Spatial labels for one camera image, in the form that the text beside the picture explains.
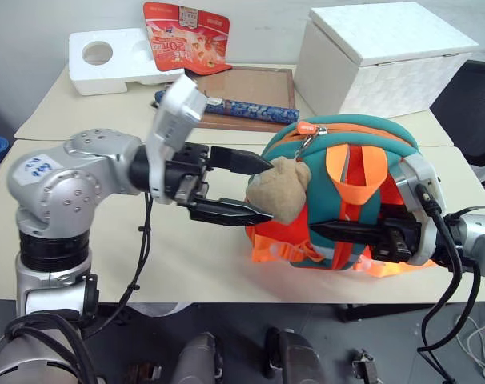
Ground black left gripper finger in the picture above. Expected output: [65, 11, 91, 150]
[188, 198, 275, 227]
[210, 146, 276, 176]

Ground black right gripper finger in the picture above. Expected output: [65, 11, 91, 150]
[307, 221, 384, 244]

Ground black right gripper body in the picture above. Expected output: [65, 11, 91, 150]
[370, 215, 423, 263]

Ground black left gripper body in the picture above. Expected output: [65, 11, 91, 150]
[164, 143, 213, 210]

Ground orange and teal backpack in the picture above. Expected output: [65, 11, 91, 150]
[244, 114, 423, 279]

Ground large white styrofoam box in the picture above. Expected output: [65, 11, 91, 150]
[294, 1, 481, 122]

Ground beige plush toy pendant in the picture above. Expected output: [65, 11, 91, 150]
[245, 156, 311, 226]

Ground blue patterned tube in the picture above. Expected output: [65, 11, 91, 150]
[154, 89, 301, 123]

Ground wooden framed cork board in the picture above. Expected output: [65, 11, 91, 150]
[185, 66, 298, 134]

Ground white styrofoam packing insert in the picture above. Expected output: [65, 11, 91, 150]
[68, 27, 186, 97]

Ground red snack bag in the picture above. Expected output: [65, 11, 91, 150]
[142, 1, 233, 77]

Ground dark rounded shape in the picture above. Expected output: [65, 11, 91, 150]
[265, 326, 328, 384]
[173, 331, 224, 384]

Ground black office chair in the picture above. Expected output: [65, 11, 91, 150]
[429, 59, 485, 168]

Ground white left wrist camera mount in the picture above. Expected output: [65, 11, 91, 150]
[145, 74, 208, 206]

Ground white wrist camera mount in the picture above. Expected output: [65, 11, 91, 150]
[392, 154, 447, 266]
[145, 74, 208, 206]

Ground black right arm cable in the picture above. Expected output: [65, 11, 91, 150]
[416, 182, 484, 384]

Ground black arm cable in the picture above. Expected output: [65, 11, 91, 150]
[78, 190, 155, 341]
[416, 182, 484, 384]

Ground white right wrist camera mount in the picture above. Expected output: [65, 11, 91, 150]
[392, 154, 447, 266]

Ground black table frame bar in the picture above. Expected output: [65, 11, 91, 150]
[338, 302, 439, 323]

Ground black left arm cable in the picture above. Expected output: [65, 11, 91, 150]
[78, 190, 155, 341]

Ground small dark metal bracket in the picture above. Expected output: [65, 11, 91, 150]
[351, 349, 383, 384]

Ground white loose cables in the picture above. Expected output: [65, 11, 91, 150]
[453, 302, 485, 384]

